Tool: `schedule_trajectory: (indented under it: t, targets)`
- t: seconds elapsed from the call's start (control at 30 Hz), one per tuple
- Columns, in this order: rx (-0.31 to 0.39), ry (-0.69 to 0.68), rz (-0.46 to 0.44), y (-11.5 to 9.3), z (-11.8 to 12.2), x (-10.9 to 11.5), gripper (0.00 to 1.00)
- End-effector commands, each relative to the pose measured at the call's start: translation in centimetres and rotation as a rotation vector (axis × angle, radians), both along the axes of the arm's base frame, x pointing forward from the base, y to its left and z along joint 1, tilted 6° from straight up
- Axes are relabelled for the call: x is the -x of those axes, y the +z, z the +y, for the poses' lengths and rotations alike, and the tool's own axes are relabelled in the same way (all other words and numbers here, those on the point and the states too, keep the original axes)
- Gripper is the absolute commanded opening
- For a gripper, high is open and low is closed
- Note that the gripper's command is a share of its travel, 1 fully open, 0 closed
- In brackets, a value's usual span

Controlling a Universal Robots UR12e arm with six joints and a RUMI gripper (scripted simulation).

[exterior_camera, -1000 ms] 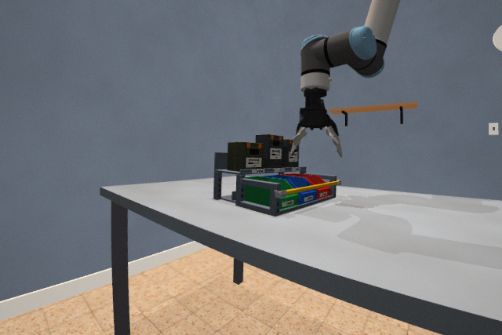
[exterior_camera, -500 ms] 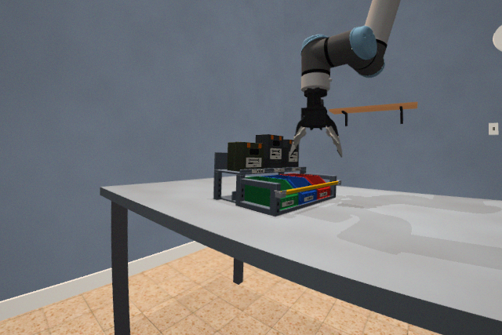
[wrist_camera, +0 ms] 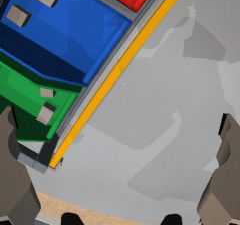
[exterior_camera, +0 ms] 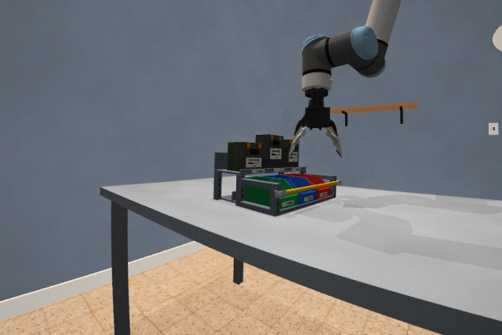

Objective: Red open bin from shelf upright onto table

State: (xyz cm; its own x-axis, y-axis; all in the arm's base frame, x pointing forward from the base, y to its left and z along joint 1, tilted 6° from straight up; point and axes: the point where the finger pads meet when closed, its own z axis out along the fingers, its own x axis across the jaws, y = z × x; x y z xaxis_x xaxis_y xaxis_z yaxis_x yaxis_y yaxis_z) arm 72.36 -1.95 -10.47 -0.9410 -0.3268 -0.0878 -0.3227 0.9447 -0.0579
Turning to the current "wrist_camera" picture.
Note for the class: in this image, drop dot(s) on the grey metal bin rack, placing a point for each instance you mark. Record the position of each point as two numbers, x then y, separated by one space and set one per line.
40 162

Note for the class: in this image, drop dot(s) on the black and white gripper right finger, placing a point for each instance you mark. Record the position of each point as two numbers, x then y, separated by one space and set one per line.
220 201

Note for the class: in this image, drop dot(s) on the blue open bin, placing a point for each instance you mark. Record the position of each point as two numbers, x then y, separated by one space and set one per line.
62 42

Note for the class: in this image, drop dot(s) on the yellow bar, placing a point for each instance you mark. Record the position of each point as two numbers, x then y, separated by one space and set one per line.
119 67

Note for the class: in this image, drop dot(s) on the green open bin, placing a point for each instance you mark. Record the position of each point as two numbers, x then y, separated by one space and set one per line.
27 100

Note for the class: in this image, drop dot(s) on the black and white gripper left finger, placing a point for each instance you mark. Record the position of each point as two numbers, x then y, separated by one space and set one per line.
19 204

